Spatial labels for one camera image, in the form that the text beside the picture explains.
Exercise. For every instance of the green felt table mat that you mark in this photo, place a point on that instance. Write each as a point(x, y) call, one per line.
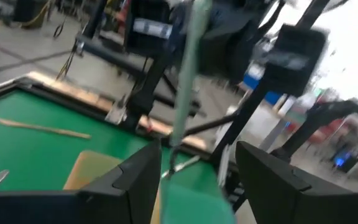
point(42, 155)

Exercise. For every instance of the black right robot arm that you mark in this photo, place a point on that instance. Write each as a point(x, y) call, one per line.
point(141, 102)

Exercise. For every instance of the orange plastic bin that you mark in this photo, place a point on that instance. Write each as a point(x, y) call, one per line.
point(89, 171)

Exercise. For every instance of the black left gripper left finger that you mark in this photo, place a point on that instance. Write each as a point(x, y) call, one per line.
point(129, 193)

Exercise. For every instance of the silver metal bracket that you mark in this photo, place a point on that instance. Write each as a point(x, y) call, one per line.
point(117, 115)

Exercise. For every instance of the black stand beam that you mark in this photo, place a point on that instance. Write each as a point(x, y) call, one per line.
point(294, 59)

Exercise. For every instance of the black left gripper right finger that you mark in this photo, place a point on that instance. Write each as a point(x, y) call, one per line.
point(278, 199)

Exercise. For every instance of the black background stand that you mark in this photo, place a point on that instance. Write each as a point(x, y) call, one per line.
point(322, 112)

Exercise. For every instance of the black frame brace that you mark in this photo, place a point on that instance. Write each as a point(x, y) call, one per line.
point(235, 196)

